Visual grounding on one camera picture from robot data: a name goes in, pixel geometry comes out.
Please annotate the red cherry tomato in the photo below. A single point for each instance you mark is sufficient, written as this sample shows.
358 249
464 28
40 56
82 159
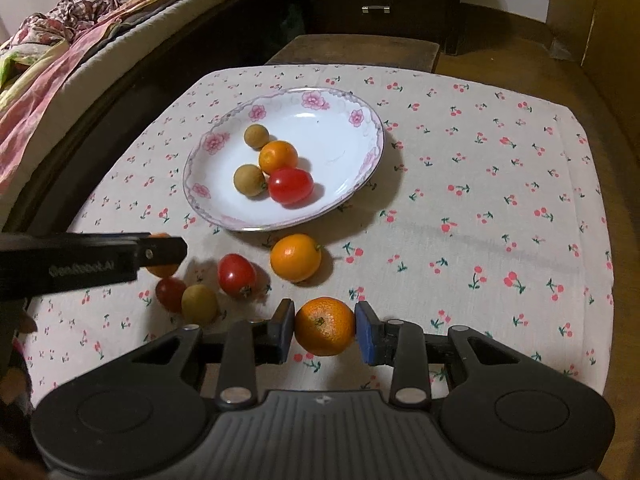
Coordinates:
237 274
291 186
170 294

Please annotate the green yellow blanket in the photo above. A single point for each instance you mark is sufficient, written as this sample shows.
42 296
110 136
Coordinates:
12 67

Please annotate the orange mandarin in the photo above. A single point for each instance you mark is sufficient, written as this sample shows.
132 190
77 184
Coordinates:
278 156
162 271
295 257
325 326

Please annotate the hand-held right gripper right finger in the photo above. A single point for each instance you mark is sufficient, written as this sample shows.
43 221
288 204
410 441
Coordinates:
365 332

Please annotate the yellow wooden wardrobe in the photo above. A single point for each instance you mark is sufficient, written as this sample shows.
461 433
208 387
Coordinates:
600 20

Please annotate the person's left hand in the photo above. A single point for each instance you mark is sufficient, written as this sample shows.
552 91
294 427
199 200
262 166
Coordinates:
26 323

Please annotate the beige bed mattress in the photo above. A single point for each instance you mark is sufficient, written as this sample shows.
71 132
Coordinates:
165 25

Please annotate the dark floral cloth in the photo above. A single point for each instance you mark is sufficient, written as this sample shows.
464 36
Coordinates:
75 10

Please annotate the pink floral blanket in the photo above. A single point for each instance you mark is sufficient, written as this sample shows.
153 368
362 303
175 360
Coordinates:
50 80

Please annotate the dark wooden nightstand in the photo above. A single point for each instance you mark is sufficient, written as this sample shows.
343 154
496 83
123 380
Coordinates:
400 25

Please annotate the dark wooden low table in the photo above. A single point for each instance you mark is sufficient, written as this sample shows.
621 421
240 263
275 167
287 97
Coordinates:
350 50

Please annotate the dark bed frame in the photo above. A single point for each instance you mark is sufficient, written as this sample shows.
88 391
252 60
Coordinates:
125 95

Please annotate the cherry print tablecloth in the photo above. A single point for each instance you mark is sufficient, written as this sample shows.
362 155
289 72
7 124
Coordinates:
475 185

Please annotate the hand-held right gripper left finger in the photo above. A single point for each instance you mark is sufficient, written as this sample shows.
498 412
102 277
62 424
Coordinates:
286 332

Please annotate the white floral rim plate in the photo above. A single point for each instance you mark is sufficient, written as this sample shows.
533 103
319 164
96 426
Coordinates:
330 130

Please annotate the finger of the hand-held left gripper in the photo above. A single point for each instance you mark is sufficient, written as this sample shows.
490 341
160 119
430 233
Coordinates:
165 251

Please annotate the tan longan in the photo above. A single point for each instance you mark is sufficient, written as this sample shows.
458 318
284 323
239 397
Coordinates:
249 180
256 136
199 302

